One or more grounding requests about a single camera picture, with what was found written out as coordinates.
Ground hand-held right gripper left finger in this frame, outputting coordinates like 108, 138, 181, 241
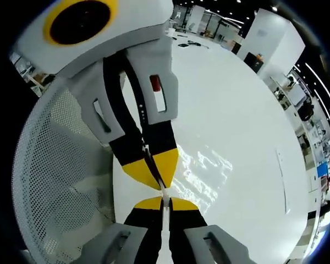
72, 196, 165, 264

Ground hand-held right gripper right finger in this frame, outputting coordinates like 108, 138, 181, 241
168, 197, 257, 264

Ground black cabinet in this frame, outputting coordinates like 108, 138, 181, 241
243, 51, 265, 74

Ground blue box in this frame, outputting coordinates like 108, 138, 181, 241
316, 162, 330, 179

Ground black cables on table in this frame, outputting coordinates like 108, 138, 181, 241
177, 39, 210, 51

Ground white perforated basket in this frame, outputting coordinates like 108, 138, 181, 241
10, 79, 117, 264

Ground clear food packaging bag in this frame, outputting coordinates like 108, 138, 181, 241
274, 147, 292, 215
144, 143, 235, 264

